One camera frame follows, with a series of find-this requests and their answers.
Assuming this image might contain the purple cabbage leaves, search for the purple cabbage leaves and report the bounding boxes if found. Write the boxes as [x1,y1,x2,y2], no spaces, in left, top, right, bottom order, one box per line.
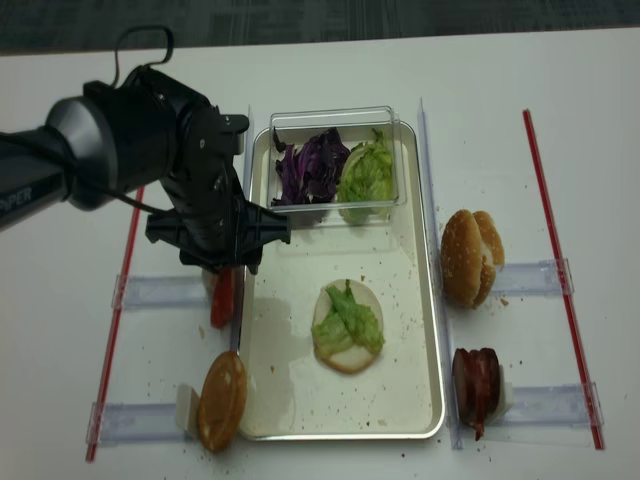
[271,127,350,206]

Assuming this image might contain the sesame bun inner half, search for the sesame bun inner half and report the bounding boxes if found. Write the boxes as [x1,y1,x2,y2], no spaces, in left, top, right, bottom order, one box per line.
[473,211,505,307]

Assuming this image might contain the left lower clear track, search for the left lower clear track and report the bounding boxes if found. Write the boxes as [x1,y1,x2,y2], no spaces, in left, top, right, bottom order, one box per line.
[86,403,194,446]

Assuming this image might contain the standing tomato slice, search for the standing tomato slice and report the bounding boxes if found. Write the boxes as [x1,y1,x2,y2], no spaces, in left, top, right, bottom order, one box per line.
[210,268,235,329]

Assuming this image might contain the left upper clear track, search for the left upper clear track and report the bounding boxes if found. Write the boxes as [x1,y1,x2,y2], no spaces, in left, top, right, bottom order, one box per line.
[111,275,209,310]

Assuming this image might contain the right upper clear track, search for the right upper clear track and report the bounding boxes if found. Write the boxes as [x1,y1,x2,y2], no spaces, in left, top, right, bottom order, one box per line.
[490,259,574,297]

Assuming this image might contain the white pusher block cheese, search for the white pusher block cheese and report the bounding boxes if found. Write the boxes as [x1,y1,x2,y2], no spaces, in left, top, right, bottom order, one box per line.
[175,383,200,438]

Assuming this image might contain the clear track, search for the clear track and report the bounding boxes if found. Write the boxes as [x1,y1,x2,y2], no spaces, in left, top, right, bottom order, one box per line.
[111,275,209,310]
[490,384,590,428]
[86,403,194,446]
[490,259,574,297]

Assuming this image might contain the sesame bun outer half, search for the sesame bun outer half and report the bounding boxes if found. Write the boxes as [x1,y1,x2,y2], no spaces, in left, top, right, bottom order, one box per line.
[440,209,484,308]

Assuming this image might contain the right clear plastic divider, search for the right clear plastic divider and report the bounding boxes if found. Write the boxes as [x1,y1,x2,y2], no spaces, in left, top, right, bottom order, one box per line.
[417,98,464,451]

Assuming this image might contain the bottom bun on tray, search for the bottom bun on tray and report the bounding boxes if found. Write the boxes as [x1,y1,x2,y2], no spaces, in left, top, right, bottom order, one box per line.
[311,279,385,374]

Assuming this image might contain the lettuce on bun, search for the lettuce on bun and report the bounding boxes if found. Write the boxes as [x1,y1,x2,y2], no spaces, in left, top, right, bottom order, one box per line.
[311,280,385,359]

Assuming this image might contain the left red rail strip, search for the left red rail strip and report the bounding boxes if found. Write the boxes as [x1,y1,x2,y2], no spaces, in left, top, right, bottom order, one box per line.
[85,207,141,464]

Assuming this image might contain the white pusher block meat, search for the white pusher block meat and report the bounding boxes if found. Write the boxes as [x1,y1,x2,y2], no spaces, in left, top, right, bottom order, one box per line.
[485,364,513,424]

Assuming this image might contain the clear plastic container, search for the clear plastic container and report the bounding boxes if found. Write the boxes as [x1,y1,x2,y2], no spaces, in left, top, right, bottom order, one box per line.
[265,106,406,228]

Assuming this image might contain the dark red meat slices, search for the dark red meat slices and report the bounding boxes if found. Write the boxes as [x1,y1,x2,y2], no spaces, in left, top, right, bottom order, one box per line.
[452,348,501,441]

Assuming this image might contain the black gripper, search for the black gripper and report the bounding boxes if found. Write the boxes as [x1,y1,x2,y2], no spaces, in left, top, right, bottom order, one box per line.
[145,106,291,273]

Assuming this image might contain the green lettuce in container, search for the green lettuce in container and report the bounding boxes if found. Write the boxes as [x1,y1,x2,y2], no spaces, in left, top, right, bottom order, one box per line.
[336,128,393,203]

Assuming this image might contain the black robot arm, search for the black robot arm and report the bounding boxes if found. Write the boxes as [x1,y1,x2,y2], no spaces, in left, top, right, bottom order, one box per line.
[1,66,291,272]

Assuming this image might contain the right lower clear track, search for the right lower clear track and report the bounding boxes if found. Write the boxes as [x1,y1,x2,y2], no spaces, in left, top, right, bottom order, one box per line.
[490,384,590,428]

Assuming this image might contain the right red rail strip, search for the right red rail strip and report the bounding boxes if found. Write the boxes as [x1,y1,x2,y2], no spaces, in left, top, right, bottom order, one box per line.
[522,109,606,451]

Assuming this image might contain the yellow cheese patty disc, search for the yellow cheese patty disc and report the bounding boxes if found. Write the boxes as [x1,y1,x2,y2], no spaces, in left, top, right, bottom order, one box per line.
[197,351,248,452]

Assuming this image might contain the red rail strip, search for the red rail strip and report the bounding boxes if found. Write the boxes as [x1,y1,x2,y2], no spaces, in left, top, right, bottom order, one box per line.
[522,109,606,451]
[85,207,141,464]

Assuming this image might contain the silver metal tray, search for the silver metal tray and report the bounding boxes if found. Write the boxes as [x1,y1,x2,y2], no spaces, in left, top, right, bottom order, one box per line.
[235,123,445,441]

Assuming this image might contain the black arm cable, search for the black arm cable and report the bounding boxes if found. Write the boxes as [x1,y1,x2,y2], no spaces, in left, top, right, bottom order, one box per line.
[110,25,175,89]

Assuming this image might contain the sesame bun half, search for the sesame bun half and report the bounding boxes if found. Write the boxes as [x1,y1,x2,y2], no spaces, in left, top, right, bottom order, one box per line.
[473,211,505,307]
[440,209,484,308]

